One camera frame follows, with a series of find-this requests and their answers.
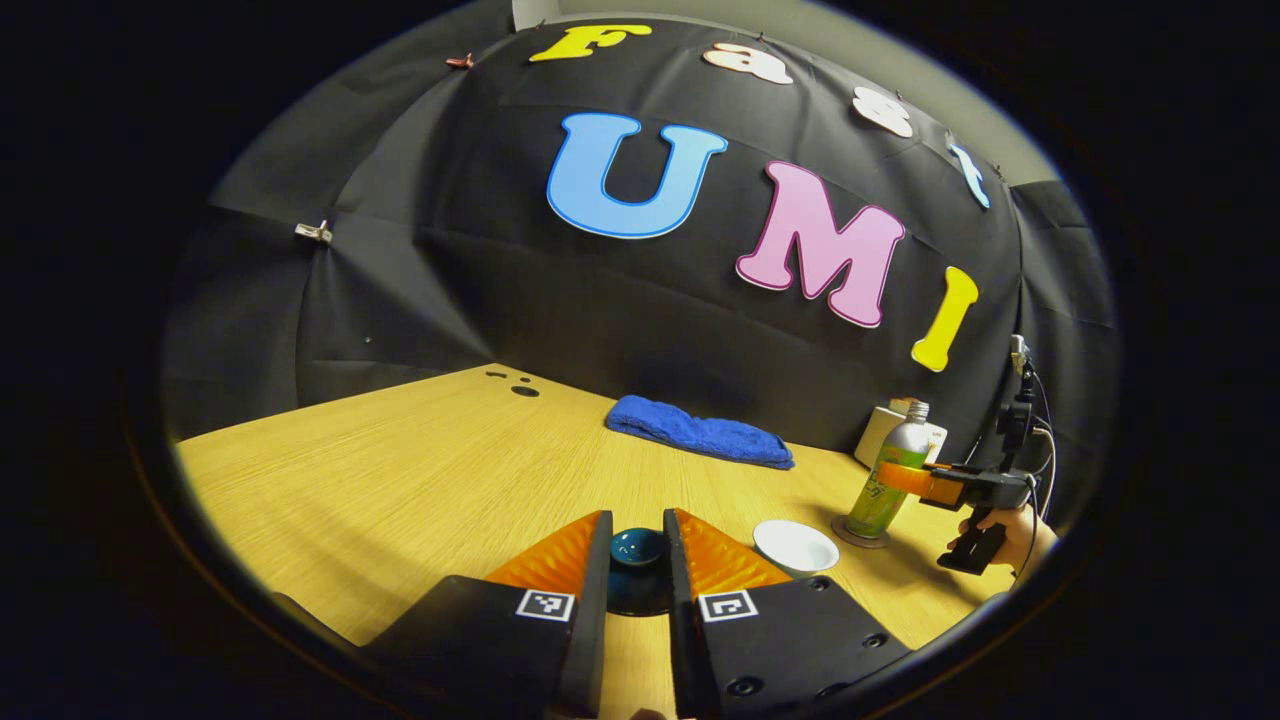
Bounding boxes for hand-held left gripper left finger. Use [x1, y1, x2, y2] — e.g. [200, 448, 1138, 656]
[365, 510, 614, 719]

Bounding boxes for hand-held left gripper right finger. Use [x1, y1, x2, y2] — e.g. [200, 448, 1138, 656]
[662, 508, 913, 719]

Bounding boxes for silver green label water bottle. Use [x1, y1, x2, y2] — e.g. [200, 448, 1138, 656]
[845, 400, 931, 541]

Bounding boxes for teal teacup lid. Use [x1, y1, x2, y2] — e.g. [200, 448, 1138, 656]
[605, 527, 674, 617]

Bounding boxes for round brown coaster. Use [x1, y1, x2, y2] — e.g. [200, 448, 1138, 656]
[831, 514, 892, 550]

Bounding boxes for teal teacup white inside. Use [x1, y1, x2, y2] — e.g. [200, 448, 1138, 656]
[752, 519, 841, 579]

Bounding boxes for white toaster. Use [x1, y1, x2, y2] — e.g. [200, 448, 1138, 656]
[854, 400, 948, 471]

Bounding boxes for blue folded towel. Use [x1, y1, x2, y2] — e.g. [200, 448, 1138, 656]
[605, 394, 796, 471]

